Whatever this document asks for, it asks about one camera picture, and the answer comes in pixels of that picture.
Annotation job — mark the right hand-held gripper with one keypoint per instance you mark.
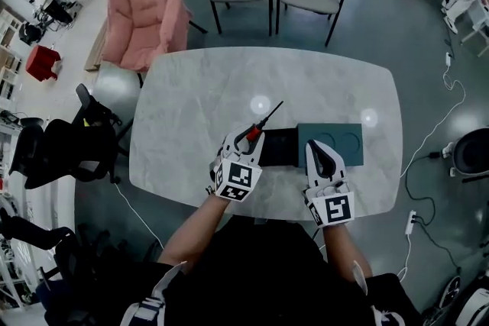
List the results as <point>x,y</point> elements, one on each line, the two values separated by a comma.
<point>332,208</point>

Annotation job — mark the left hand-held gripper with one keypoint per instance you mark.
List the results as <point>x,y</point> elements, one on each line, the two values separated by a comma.
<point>237,176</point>

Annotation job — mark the dark green box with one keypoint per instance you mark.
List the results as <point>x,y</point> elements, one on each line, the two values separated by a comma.
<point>344,149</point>

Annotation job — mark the person's left forearm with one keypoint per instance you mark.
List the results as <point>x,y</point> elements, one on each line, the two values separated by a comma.
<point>195,231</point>

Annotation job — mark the person's right forearm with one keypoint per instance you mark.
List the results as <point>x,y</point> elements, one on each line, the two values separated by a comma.
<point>344,248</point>

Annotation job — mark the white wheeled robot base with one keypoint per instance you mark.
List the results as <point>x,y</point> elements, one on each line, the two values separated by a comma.
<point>470,303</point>

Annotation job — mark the white power strip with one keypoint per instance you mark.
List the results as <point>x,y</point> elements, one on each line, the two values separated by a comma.
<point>410,222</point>

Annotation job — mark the person's black shirt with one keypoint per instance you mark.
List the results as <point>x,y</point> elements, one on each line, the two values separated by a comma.
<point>263,278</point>

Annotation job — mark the black round bucket seat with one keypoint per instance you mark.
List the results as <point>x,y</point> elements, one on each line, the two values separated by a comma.
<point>473,154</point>

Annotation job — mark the pink padded lounge chair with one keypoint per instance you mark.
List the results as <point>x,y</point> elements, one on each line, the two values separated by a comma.
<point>141,23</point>

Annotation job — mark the black office chair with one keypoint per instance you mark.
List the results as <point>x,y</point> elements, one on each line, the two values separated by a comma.
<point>68,149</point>
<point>38,233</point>

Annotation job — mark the wooden plank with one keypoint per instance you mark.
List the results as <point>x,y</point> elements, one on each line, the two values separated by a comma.
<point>95,49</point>

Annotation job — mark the white side table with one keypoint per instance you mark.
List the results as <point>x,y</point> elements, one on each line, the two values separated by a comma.
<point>477,17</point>

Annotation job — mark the red stool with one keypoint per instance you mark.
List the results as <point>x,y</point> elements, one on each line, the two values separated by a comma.
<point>40,61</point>

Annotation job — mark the cluttered black desk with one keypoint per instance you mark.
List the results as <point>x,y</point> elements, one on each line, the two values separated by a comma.
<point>55,5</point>

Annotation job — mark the white shelf unit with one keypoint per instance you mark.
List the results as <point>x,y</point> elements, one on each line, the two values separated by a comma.
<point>7,49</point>

